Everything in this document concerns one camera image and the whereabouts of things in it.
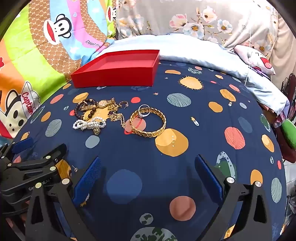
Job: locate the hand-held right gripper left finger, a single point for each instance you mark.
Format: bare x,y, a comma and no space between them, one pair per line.
89,178

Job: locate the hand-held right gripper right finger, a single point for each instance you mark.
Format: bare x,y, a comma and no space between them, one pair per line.
207,178

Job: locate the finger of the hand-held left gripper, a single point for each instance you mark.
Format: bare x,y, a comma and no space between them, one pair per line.
49,154
23,144

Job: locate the gold bangle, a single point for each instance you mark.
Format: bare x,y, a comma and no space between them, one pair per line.
161,127

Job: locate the small hoop earring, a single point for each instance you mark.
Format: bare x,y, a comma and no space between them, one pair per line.
121,103

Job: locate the red cardboard box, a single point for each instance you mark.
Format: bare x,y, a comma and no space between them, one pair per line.
111,74

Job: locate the navy planet bed sheet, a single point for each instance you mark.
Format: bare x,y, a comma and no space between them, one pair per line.
196,111

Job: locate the gold wristwatch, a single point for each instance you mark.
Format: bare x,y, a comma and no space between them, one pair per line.
103,103

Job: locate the cartoon monkey blanket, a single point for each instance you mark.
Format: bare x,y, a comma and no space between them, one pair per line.
27,58

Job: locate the green plush item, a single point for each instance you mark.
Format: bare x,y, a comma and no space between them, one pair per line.
289,132

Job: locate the pink plush pillow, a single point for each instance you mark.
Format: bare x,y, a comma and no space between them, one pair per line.
256,58

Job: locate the light blue blanket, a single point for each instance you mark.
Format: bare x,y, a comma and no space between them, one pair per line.
185,48

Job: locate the beige curtain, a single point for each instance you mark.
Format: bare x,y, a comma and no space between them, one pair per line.
285,46

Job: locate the grey floral quilt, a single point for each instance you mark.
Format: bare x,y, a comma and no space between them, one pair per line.
196,20

